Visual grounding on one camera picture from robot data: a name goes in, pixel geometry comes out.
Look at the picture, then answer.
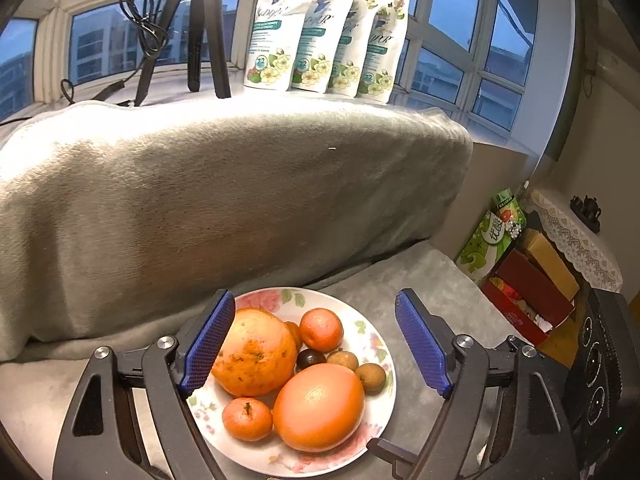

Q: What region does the mandarin with stem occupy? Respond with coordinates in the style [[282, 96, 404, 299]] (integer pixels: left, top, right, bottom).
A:
[[299, 308, 344, 353]]

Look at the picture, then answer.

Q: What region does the dark plum front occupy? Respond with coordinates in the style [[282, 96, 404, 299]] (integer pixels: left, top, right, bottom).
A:
[[296, 348, 326, 372]]

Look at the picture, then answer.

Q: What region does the small front mandarin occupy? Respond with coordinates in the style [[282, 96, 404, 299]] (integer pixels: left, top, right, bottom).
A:
[[221, 398, 272, 442]]

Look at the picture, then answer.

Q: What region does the black cable bundle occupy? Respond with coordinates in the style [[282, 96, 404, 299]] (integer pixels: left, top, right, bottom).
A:
[[60, 0, 172, 106]]

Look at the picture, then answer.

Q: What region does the brown longan front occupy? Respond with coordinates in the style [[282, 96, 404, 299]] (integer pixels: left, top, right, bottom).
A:
[[326, 349, 359, 372]]

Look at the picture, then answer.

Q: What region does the green tissue pack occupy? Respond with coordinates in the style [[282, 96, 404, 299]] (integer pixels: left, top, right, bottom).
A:
[[456, 188, 526, 285]]

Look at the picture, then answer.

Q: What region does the brown longan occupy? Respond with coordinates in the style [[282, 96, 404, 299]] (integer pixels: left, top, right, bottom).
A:
[[326, 349, 359, 372], [355, 363, 386, 396]]

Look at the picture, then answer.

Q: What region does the red cardboard box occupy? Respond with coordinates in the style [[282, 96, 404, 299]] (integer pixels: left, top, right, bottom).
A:
[[480, 249, 575, 347]]

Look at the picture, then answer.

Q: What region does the black camera box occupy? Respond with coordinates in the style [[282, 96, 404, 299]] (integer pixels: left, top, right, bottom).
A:
[[563, 288, 639, 468]]

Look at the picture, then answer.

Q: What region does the large speckled orange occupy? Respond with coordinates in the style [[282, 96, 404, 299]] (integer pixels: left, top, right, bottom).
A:
[[212, 308, 298, 398]]

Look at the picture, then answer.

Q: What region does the tiny back mandarin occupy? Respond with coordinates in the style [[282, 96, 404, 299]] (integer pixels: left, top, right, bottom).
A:
[[285, 321, 303, 352]]

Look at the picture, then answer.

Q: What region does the black tripod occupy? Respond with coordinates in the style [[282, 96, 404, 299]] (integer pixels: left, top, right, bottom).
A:
[[134, 0, 231, 106]]

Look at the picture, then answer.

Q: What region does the large smooth orange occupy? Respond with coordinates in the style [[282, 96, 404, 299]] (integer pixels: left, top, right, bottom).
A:
[[272, 363, 366, 453]]

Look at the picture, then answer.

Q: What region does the grey fleece blanket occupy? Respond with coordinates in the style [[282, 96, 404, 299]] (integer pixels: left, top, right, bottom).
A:
[[1, 96, 511, 478]]

